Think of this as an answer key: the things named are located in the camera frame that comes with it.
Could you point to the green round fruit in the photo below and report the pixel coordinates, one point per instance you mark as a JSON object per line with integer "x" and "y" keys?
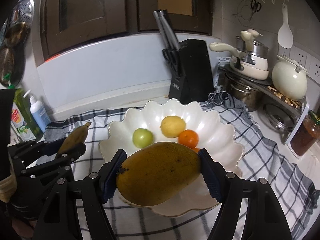
{"x": 142, "y": 138}

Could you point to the stainless steel pot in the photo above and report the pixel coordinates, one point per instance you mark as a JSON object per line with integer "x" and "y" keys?
{"x": 249, "y": 95}

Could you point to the cream steel stacked pot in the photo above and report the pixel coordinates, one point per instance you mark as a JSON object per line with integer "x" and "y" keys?
{"x": 252, "y": 51}

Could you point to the grey knife handles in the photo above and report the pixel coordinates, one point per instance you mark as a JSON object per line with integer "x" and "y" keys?
{"x": 167, "y": 33}

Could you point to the grey corner shelf rack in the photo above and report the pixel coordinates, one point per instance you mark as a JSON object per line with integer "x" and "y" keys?
{"x": 268, "y": 97}

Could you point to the jar with green lid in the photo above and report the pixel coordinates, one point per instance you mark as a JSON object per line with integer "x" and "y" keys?
{"x": 307, "y": 134}

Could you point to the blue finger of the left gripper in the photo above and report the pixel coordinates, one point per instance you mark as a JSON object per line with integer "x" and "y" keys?
{"x": 51, "y": 148}

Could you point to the black knife block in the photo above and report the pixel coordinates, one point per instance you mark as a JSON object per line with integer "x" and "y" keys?
{"x": 196, "y": 82}

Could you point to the black hanging scissors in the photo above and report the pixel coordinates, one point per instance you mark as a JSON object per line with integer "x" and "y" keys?
{"x": 255, "y": 7}

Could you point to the glass pot lid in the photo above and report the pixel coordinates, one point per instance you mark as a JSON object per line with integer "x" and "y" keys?
{"x": 278, "y": 118}

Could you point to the green dish soap bottle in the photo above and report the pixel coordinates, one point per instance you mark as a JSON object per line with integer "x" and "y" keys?
{"x": 22, "y": 118}

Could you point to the orange tangerine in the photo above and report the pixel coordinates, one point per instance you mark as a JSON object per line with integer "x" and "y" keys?
{"x": 188, "y": 138}
{"x": 196, "y": 149}

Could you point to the yellow green mango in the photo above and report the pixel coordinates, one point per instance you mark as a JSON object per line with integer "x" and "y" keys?
{"x": 154, "y": 174}

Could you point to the black scissors in block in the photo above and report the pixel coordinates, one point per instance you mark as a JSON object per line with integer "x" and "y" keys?
{"x": 173, "y": 60}

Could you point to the ripe banana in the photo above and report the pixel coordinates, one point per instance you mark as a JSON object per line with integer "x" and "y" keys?
{"x": 79, "y": 135}

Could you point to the cream round kettle pot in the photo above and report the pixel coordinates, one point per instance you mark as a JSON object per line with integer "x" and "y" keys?
{"x": 289, "y": 78}

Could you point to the white wall socket strip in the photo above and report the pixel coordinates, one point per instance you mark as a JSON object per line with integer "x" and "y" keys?
{"x": 304, "y": 59}

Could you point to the yellow lemon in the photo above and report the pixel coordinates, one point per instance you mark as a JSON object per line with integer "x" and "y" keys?
{"x": 172, "y": 126}

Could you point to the white scalloped bowl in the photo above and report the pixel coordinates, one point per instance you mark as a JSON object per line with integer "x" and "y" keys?
{"x": 217, "y": 138}

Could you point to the metal hanging strainer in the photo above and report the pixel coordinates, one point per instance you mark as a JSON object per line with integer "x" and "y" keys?
{"x": 22, "y": 12}

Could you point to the white rice paddle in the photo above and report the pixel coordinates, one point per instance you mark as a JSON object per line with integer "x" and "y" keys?
{"x": 285, "y": 35}

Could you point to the wooden trivet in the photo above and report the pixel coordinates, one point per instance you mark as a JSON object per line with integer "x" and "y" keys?
{"x": 292, "y": 103}

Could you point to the dark wooden window frame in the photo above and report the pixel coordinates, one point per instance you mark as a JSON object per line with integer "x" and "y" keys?
{"x": 69, "y": 24}

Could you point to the checked grey white cloth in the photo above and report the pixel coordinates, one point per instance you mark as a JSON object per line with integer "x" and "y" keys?
{"x": 297, "y": 194}

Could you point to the cream saucepan with handle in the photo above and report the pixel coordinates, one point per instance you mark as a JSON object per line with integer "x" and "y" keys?
{"x": 244, "y": 63}

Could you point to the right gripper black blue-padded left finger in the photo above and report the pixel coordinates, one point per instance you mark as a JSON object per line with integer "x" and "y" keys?
{"x": 59, "y": 217}

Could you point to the blue white pump bottle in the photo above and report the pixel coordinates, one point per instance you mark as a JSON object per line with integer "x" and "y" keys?
{"x": 38, "y": 111}

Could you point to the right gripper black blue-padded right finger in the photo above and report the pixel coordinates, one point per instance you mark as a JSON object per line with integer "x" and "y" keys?
{"x": 265, "y": 218}

